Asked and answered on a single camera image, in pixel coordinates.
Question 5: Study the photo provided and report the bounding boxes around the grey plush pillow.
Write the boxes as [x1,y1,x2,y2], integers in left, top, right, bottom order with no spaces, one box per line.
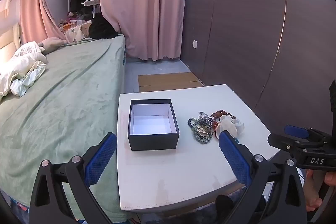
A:
[38,37,68,55]

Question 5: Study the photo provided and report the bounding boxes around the patterned pillow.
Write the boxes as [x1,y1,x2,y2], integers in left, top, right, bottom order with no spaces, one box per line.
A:
[63,23,92,43]

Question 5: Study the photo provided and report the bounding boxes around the white butterfly hair clip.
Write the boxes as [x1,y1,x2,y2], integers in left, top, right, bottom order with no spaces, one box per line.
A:
[216,115,238,139]

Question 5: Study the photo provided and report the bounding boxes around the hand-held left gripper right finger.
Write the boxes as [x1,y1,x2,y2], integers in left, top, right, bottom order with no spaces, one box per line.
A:
[218,131,307,224]

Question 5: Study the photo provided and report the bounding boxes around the white crumpled quilt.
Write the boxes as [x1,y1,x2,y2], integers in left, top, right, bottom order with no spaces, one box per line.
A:
[0,42,48,102]

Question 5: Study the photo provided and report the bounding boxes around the silver chain necklace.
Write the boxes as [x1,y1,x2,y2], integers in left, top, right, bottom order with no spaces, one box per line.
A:
[196,111,217,135]

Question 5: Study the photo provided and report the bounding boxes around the white clothes rack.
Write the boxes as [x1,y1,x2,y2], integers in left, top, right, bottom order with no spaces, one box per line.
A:
[81,0,101,20]

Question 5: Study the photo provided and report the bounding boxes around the grey-green bead bracelet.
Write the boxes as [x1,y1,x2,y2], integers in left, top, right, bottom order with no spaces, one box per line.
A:
[188,118,213,144]

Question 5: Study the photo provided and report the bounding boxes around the plush toys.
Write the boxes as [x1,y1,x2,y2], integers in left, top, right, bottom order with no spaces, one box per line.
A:
[58,11,91,30]

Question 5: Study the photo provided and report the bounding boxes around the black jewelry box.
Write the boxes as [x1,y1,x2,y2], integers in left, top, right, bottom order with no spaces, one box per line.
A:
[128,99,180,151]

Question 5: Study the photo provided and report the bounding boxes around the flat cardboard sheet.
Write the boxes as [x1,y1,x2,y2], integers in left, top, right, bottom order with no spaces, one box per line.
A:
[138,72,204,93]

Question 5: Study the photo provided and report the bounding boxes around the beige padded headboard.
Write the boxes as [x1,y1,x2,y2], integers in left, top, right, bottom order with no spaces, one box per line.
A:
[0,10,23,59]

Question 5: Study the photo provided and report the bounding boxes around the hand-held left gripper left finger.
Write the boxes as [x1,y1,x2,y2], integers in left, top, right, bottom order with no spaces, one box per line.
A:
[29,132,117,224]

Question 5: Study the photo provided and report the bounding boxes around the person's right hand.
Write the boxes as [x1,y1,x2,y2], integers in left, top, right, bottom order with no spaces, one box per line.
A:
[304,169,336,212]

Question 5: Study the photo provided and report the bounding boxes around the bed with green blanket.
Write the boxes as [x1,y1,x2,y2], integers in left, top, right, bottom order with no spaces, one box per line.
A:
[0,34,126,222]

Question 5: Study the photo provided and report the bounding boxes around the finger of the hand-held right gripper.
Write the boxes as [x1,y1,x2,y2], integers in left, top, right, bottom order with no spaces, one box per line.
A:
[329,79,336,122]
[268,124,329,153]

